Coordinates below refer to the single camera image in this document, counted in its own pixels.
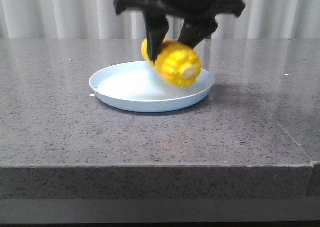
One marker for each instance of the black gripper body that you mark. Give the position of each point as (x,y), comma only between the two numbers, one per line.
(187,9)

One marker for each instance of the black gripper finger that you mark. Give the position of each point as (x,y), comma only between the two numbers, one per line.
(195,31)
(157,26)

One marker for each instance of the yellow corn cob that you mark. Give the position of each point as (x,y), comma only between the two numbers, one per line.
(178,64)

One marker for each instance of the light blue round plate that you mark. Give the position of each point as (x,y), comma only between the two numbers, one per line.
(137,87)

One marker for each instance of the white pleated curtain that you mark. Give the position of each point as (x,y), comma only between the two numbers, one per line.
(96,19)

